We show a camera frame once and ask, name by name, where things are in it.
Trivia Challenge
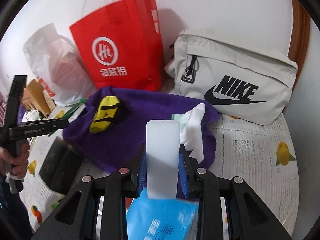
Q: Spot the white translucent plastic block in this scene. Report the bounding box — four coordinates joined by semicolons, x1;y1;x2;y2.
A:
146;120;180;200

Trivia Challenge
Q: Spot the fruit print table cover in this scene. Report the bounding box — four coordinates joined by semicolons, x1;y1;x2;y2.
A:
18;77;301;238

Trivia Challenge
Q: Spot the white Miniso plastic bag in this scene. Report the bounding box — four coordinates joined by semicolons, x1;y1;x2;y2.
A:
23;23;97;105

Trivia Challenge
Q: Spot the wooden bed headboard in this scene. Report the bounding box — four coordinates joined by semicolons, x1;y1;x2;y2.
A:
21;79;52;117

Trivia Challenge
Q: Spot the white glove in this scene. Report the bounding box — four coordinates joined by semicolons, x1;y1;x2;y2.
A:
171;103;206;163

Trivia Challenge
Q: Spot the yellow black sock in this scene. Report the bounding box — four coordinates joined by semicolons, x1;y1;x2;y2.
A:
89;96;127;134

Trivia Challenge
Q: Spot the blue tissue pack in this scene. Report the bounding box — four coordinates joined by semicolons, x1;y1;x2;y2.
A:
126;188;198;239

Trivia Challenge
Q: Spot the person's dark sleeve forearm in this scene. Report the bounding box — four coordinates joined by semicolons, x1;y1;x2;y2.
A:
1;175;33;239

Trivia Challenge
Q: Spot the green wet wipe packet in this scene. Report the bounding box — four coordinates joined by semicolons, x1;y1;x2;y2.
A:
47;99;88;122

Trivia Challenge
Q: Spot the red Haidilao paper bag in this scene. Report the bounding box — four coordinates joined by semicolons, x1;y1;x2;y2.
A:
69;0;164;91

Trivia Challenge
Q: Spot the patterned brown book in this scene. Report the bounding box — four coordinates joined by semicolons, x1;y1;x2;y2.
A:
42;90;56;112

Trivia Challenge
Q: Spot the beige Nike pouch bag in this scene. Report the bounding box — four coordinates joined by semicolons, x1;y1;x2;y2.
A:
165;29;298;126

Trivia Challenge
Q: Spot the person's left hand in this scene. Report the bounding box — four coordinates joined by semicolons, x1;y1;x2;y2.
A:
0;140;30;179

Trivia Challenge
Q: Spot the brown wooden door frame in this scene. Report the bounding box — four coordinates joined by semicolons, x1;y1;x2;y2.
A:
288;0;310;89

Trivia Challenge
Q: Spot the dark green tea box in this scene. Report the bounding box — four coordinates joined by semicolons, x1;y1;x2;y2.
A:
39;137;83;195

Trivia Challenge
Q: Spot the purple towel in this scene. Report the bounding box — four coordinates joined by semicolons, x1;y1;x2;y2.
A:
62;86;221;199

